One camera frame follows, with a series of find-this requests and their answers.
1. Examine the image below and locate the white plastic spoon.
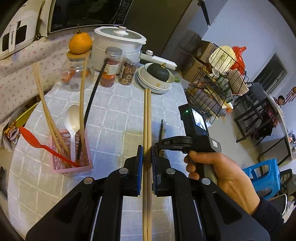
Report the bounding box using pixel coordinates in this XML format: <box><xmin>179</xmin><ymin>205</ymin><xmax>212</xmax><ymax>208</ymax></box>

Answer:
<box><xmin>64</xmin><ymin>104</ymin><xmax>81</xmax><ymax>163</ymax></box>

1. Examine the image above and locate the red spice jar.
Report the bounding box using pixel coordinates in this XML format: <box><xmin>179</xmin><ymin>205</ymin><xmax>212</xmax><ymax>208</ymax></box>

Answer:
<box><xmin>100</xmin><ymin>47</ymin><xmax>123</xmax><ymax>88</ymax></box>

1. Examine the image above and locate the person's right hand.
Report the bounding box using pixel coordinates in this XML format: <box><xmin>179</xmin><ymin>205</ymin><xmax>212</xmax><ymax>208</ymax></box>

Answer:
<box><xmin>184</xmin><ymin>151</ymin><xmax>260</xmax><ymax>216</ymax></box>

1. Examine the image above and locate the blue plastic stool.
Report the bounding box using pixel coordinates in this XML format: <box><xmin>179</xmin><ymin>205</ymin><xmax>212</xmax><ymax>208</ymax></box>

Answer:
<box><xmin>242</xmin><ymin>158</ymin><xmax>282</xmax><ymax>201</ymax></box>

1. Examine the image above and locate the floral cloth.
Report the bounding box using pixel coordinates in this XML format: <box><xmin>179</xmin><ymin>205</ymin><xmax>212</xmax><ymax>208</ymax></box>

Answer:
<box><xmin>0</xmin><ymin>29</ymin><xmax>97</xmax><ymax>123</ymax></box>

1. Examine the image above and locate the red plastic bag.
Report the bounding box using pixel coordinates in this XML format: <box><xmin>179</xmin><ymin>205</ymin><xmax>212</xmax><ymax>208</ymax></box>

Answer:
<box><xmin>230</xmin><ymin>46</ymin><xmax>247</xmax><ymax>70</ymax></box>

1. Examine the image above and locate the white shoe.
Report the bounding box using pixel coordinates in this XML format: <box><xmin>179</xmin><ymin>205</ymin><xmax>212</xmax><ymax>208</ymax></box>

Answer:
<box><xmin>281</xmin><ymin>194</ymin><xmax>296</xmax><ymax>223</ymax></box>

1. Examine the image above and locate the white table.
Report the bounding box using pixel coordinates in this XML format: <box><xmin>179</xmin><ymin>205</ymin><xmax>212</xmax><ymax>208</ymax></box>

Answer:
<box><xmin>262</xmin><ymin>89</ymin><xmax>296</xmax><ymax>163</ymax></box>

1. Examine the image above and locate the yellow cartoon box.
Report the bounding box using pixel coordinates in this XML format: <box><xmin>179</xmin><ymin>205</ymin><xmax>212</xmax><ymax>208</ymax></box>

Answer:
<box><xmin>3</xmin><ymin>101</ymin><xmax>40</xmax><ymax>145</ymax></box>

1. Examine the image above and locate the woven basket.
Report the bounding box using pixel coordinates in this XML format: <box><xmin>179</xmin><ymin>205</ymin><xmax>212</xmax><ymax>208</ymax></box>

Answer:
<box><xmin>227</xmin><ymin>69</ymin><xmax>249</xmax><ymax>94</ymax></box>

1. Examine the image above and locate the black microwave oven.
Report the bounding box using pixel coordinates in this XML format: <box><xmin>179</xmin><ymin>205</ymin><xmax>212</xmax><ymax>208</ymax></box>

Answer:
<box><xmin>47</xmin><ymin>0</ymin><xmax>133</xmax><ymax>34</ymax></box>

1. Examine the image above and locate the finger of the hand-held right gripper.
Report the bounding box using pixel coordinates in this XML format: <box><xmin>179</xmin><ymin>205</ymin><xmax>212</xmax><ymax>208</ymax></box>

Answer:
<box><xmin>154</xmin><ymin>136</ymin><xmax>193</xmax><ymax>153</ymax></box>

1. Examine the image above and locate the black wire rack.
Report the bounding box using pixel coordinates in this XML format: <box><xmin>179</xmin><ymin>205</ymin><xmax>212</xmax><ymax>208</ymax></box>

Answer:
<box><xmin>185</xmin><ymin>43</ymin><xmax>253</xmax><ymax>122</ymax></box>

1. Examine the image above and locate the glass jar with wooden lid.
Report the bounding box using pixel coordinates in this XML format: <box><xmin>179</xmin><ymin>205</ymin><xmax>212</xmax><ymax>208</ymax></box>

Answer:
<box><xmin>60</xmin><ymin>51</ymin><xmax>93</xmax><ymax>91</ymax></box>

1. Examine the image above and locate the red plastic spoon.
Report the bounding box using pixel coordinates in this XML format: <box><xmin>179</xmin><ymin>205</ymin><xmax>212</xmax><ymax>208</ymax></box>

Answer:
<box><xmin>19</xmin><ymin>126</ymin><xmax>81</xmax><ymax>168</ymax></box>

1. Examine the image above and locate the napa cabbage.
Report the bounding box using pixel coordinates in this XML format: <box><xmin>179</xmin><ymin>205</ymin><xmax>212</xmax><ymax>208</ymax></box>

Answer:
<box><xmin>208</xmin><ymin>46</ymin><xmax>237</xmax><ymax>72</ymax></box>

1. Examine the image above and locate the white appliance handle with knob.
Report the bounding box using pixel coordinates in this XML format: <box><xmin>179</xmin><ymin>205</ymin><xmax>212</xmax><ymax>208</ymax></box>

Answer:
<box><xmin>139</xmin><ymin>50</ymin><xmax>177</xmax><ymax>70</ymax></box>

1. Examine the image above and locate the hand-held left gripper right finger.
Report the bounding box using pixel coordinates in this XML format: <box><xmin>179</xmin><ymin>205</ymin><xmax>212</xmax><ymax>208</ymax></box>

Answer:
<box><xmin>151</xmin><ymin>146</ymin><xmax>271</xmax><ymax>241</ymax></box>

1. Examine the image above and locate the grey refrigerator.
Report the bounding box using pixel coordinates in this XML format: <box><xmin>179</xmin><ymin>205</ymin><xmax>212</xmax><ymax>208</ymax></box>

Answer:
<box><xmin>122</xmin><ymin>0</ymin><xmax>211</xmax><ymax>61</ymax></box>

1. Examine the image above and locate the white bowl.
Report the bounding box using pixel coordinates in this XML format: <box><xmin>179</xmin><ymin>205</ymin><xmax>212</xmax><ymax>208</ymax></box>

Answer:
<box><xmin>137</xmin><ymin>72</ymin><xmax>173</xmax><ymax>94</ymax></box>

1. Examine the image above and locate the dark window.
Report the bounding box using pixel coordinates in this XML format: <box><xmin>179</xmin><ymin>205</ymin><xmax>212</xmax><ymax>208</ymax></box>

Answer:
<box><xmin>251</xmin><ymin>53</ymin><xmax>285</xmax><ymax>90</ymax></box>

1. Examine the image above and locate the white air fryer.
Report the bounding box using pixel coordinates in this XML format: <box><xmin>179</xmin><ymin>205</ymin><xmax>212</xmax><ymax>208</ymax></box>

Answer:
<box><xmin>0</xmin><ymin>0</ymin><xmax>52</xmax><ymax>61</ymax></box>

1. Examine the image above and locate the black chair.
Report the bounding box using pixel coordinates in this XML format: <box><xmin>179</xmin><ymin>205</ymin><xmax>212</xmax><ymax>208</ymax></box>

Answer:
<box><xmin>234</xmin><ymin>82</ymin><xmax>270</xmax><ymax>144</ymax></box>

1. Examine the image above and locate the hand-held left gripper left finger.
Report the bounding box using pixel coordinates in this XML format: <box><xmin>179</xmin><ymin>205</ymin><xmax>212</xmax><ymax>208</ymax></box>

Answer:
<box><xmin>25</xmin><ymin>145</ymin><xmax>144</xmax><ymax>241</ymax></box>

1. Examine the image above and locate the pink perforated utensil basket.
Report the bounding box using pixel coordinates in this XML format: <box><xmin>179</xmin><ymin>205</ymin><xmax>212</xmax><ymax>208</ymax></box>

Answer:
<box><xmin>48</xmin><ymin>128</ymin><xmax>93</xmax><ymax>174</ymax></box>

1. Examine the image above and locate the white electric pot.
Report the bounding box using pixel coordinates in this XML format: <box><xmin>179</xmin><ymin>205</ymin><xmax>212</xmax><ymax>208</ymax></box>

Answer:
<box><xmin>91</xmin><ymin>26</ymin><xmax>147</xmax><ymax>71</ymax></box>

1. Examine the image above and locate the stack of white bowls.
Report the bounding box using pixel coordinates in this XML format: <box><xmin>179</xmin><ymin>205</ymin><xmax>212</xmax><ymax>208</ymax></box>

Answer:
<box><xmin>138</xmin><ymin>64</ymin><xmax>180</xmax><ymax>91</ymax></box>

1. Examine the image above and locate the green squash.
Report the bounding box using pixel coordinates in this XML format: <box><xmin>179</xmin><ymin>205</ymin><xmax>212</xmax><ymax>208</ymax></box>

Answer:
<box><xmin>145</xmin><ymin>62</ymin><xmax>170</xmax><ymax>82</ymax></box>

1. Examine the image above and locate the orange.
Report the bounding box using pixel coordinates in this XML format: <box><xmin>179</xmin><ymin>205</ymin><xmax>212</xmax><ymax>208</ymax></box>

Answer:
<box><xmin>69</xmin><ymin>32</ymin><xmax>93</xmax><ymax>54</ymax></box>

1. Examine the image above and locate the jar of dried slices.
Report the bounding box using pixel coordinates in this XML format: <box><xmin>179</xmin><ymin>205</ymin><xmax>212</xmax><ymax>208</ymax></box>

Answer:
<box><xmin>118</xmin><ymin>56</ymin><xmax>140</xmax><ymax>86</ymax></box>

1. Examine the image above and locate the cardboard box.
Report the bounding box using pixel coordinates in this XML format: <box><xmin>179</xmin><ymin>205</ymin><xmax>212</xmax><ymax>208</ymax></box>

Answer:
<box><xmin>183</xmin><ymin>30</ymin><xmax>216</xmax><ymax>79</ymax></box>

